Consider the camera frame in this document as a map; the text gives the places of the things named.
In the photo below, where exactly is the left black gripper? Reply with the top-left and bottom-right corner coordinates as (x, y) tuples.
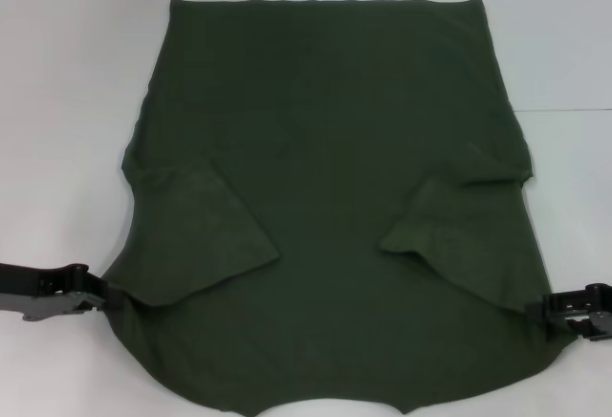
(0, 261), (129, 324)

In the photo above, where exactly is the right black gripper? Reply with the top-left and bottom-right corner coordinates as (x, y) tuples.
(525, 282), (612, 344)

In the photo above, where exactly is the dark green shirt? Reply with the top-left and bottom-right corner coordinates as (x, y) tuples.
(102, 0), (573, 417)

